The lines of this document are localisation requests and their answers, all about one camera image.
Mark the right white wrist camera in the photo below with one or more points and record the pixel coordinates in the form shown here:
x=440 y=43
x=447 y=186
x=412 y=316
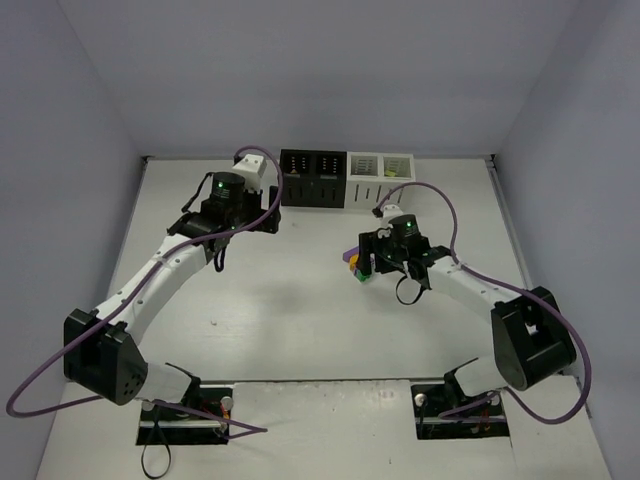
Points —
x=387 y=212

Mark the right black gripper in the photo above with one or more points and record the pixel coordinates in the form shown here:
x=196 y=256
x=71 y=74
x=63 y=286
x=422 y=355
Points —
x=368 y=251

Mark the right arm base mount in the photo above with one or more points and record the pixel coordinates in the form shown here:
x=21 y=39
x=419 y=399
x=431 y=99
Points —
x=462 y=405

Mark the yellow curved lego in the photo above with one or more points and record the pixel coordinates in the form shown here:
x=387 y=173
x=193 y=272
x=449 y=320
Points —
x=353 y=262

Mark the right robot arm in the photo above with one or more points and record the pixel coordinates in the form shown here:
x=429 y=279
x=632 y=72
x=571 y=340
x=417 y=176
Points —
x=529 y=343

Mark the white slotted double container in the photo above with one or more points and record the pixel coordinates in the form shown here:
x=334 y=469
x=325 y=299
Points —
x=366 y=183

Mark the dark green lego piece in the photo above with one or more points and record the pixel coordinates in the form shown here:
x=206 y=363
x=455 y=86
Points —
x=362 y=277

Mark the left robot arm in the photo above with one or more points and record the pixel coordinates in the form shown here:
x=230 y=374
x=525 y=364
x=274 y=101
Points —
x=102 y=346

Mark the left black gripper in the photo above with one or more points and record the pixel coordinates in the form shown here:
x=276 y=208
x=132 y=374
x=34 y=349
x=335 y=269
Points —
x=272 y=206

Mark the black slotted double container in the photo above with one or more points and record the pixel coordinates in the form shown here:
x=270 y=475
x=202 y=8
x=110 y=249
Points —
x=322 y=181

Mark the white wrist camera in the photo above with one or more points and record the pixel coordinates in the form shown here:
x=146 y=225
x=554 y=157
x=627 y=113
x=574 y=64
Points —
x=252 y=168
x=387 y=212

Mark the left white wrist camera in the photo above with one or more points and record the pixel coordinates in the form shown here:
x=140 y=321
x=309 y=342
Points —
x=252 y=168

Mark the purple curved lego top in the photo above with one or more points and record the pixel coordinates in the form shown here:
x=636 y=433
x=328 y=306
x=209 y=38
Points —
x=347 y=255

